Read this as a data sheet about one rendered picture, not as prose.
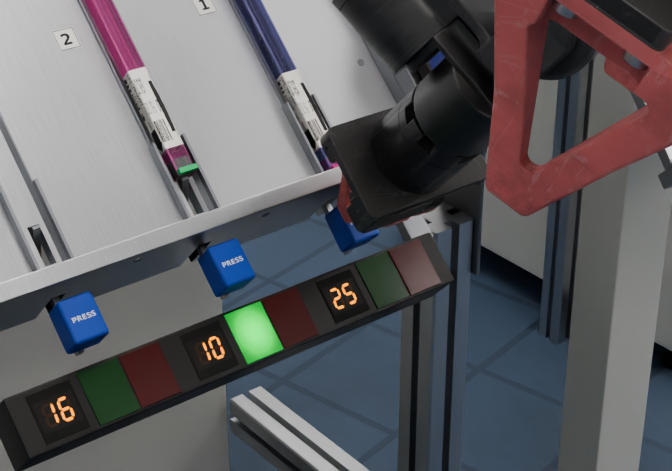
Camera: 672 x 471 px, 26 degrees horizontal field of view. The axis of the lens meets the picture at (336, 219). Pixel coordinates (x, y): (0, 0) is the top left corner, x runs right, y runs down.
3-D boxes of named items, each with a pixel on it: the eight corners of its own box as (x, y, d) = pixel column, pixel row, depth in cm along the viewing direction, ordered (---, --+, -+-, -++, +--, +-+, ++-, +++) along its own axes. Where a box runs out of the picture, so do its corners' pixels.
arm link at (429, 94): (509, 130, 82) (563, 83, 85) (429, 38, 82) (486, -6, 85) (449, 180, 88) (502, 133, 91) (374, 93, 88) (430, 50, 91)
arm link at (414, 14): (585, 40, 78) (624, 5, 85) (444, -123, 78) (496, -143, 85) (434, 169, 84) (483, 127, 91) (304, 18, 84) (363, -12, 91)
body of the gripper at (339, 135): (313, 141, 92) (365, 87, 86) (434, 102, 98) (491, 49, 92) (358, 231, 91) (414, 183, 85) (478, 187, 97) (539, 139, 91)
